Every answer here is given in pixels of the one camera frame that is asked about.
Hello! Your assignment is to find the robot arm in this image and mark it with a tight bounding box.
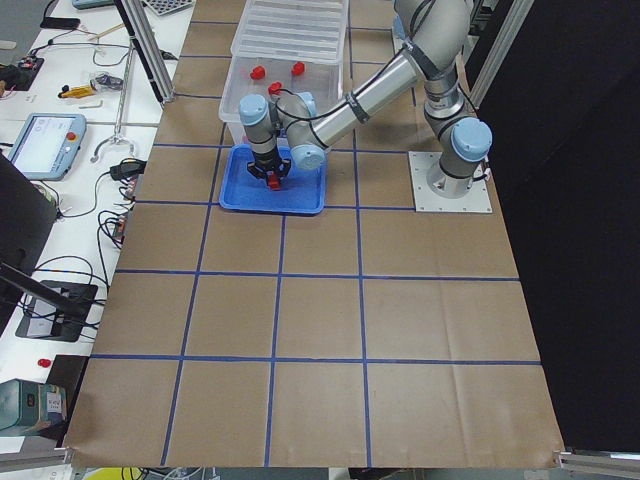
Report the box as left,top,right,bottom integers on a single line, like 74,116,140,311
239,0,493,199

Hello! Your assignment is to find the black power adapter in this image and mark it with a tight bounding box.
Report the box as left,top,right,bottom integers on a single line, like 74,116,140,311
109,158,147,181

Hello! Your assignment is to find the red block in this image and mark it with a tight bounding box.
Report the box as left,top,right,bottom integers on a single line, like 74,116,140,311
266,172,281,191
268,82,283,95
291,61,306,77
250,65,266,80

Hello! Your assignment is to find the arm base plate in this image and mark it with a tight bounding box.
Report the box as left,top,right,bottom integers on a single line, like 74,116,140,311
408,151,493,214

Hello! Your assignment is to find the black phone on desk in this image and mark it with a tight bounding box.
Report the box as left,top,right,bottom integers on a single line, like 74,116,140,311
40,16,81,30

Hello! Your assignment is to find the clear plastic box lid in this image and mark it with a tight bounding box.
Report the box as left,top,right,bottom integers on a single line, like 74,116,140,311
231,0,349,64

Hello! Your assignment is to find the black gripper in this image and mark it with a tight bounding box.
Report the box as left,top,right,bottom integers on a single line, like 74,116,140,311
247,152,291,184

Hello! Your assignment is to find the aluminium frame post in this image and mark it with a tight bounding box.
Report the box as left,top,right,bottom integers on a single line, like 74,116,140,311
114,0,175,104

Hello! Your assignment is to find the blue plastic tray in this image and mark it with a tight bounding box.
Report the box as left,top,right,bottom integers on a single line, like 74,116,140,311
219,144,327,215

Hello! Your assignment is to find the metal tongs tool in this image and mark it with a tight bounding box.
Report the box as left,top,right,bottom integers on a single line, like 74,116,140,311
89,34,139,164

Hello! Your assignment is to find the clear plastic storage box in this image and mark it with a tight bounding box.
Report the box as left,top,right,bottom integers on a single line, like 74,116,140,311
218,52,346,146

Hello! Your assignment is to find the teach pendant tablet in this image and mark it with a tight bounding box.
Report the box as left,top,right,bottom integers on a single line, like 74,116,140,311
9,113,87,181

